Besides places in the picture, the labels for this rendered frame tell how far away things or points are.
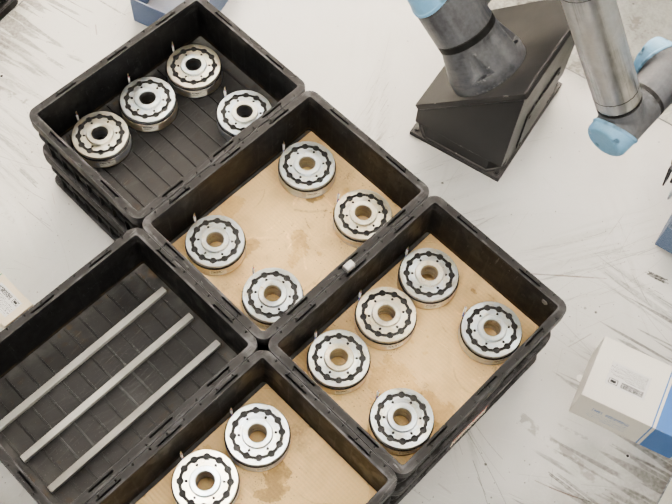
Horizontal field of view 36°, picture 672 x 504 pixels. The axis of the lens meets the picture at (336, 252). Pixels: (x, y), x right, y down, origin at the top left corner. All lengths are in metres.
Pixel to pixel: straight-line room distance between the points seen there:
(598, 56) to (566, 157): 0.53
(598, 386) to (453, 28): 0.67
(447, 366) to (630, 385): 0.32
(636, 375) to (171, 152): 0.91
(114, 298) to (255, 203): 0.30
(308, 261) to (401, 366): 0.25
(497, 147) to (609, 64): 0.41
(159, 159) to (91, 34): 0.45
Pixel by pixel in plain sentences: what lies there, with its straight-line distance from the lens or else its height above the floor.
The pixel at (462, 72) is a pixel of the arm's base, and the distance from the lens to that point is 1.89.
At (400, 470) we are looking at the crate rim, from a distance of 1.55.
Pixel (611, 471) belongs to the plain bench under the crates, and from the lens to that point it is 1.87.
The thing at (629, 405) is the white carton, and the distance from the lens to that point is 1.81.
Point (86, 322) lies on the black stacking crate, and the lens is 1.77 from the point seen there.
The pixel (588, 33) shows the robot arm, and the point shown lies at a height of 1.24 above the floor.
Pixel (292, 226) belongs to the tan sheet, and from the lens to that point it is 1.81.
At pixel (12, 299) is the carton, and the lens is 1.89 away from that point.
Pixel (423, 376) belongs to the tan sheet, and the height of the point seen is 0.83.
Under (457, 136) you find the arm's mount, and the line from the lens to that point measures 2.01.
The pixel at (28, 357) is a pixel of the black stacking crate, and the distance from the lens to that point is 1.76.
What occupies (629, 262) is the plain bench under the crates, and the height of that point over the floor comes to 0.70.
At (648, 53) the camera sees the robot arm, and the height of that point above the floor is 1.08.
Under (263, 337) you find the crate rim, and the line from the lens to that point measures 1.61.
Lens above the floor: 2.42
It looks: 63 degrees down
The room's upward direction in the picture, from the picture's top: 5 degrees clockwise
